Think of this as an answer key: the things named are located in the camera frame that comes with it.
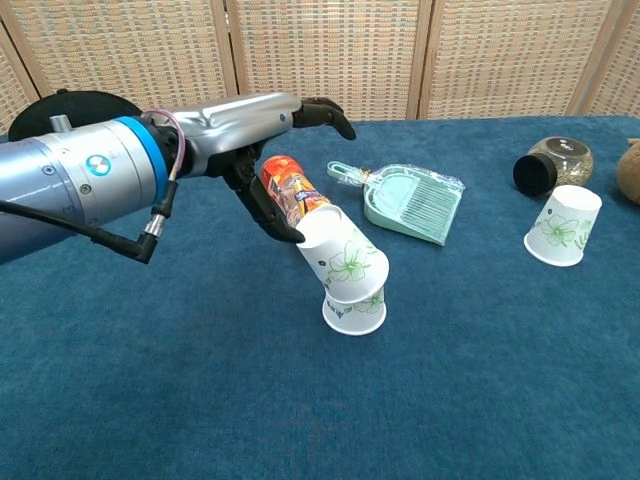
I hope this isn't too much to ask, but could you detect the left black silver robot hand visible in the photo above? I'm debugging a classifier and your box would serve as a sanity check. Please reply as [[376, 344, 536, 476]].
[[172, 92, 358, 245]]

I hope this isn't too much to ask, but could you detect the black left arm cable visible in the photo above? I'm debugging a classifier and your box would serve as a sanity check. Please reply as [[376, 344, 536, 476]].
[[0, 180, 180, 265]]

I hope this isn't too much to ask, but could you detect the glass jar black lid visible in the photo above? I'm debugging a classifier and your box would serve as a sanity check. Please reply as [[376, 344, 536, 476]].
[[512, 136, 595, 197]]

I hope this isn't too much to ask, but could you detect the mint dustpan with brush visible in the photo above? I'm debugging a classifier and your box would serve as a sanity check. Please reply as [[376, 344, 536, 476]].
[[327, 160, 466, 247]]

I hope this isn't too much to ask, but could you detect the plastic bottle orange label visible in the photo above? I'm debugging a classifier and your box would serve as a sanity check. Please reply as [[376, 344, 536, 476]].
[[258, 154, 334, 229]]

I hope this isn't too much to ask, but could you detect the blue table mat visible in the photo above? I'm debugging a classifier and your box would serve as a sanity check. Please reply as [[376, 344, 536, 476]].
[[0, 115, 640, 480]]

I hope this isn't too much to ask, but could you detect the white floral paper cup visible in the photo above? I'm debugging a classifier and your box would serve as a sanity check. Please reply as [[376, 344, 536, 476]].
[[523, 184, 603, 268], [294, 204, 390, 304], [321, 287, 388, 337]]

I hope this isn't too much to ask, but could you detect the brown plush toy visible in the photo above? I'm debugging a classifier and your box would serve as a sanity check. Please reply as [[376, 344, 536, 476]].
[[615, 139, 640, 206]]

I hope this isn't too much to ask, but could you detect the woven folding screen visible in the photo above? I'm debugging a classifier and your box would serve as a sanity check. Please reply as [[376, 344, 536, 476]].
[[0, 0, 640, 137]]

